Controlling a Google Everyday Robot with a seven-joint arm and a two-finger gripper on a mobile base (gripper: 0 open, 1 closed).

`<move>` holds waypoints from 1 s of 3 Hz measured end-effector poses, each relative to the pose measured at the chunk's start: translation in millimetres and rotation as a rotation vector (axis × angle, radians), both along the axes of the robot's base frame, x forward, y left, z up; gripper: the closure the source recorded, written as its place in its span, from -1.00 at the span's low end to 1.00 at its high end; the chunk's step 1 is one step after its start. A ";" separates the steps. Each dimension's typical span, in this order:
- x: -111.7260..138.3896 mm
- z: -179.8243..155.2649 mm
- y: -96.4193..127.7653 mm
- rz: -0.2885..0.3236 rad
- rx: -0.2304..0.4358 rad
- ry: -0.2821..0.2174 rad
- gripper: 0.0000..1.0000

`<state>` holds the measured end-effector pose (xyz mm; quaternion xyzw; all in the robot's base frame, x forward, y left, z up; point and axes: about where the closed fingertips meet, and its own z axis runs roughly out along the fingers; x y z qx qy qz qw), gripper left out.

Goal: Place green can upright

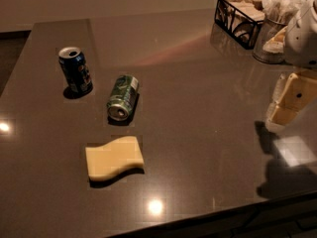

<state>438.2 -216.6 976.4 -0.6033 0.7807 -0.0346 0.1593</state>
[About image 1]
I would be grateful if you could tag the black wire napkin basket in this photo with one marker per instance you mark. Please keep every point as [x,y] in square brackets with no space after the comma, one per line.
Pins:
[241,19]

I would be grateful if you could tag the green soda can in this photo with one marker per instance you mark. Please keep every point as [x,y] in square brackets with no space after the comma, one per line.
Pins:
[123,98]

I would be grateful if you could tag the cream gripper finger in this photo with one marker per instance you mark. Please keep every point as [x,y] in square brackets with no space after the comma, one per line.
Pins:
[300,89]
[279,87]

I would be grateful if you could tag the yellow wavy sponge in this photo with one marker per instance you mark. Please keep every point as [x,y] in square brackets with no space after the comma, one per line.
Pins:
[112,159]

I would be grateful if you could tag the blue soda can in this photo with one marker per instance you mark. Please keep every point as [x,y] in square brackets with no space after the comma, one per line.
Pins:
[73,64]

